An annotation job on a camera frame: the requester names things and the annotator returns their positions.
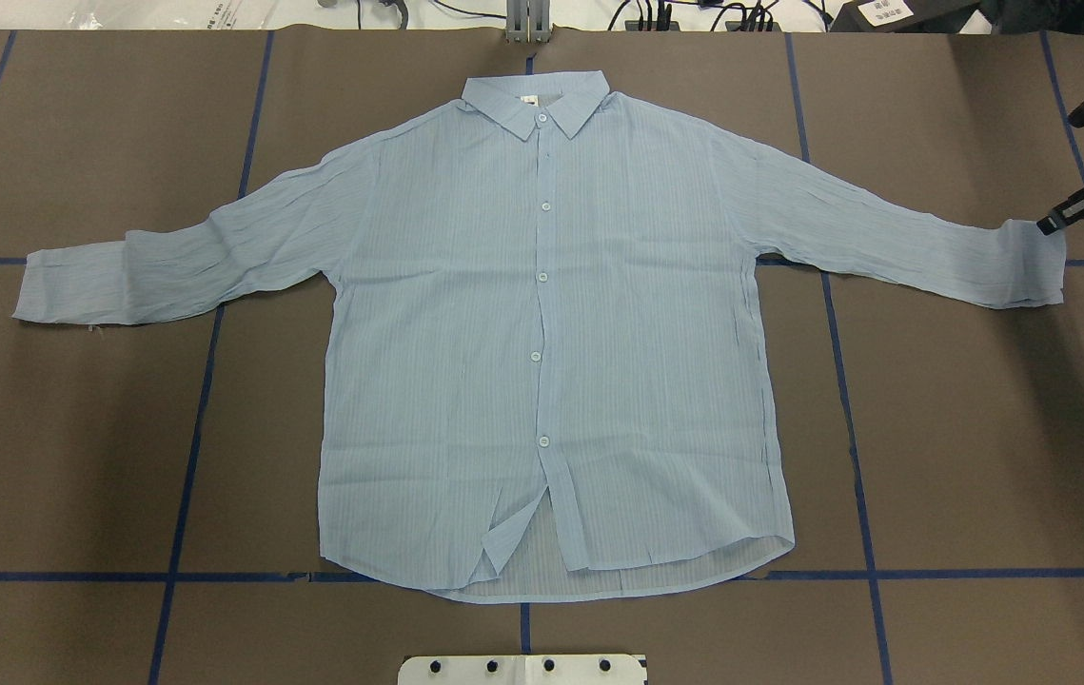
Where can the light blue button shirt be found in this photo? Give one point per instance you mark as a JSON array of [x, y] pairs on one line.
[[546, 378]]

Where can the clear plastic bag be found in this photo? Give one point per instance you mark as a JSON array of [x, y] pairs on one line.
[[168, 15]]

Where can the grey aluminium frame post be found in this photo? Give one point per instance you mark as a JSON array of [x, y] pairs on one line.
[[528, 21]]

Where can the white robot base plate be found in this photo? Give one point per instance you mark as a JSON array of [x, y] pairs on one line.
[[525, 669]]

